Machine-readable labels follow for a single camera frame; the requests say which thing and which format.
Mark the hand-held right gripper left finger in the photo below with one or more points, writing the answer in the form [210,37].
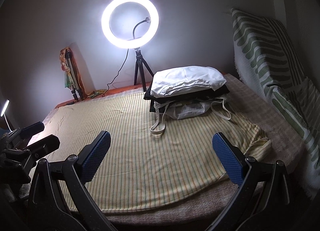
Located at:
[96,156]

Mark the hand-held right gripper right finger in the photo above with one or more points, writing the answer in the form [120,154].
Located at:
[228,158]

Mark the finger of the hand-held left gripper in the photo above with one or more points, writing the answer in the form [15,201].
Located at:
[32,129]
[46,145]

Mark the white garment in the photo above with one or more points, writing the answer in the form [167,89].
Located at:
[185,78]

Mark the yellow striped bed sheet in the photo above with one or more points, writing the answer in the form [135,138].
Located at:
[140,161]

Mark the white tote bag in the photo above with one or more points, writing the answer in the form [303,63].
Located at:
[190,111]

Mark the silver tripod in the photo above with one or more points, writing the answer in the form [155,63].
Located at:
[72,76]

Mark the black folded garment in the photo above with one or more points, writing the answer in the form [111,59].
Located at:
[215,93]

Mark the green striped white blanket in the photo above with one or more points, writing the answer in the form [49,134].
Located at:
[275,66]

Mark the gooseneck phone holder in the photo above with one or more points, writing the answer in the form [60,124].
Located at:
[137,27]

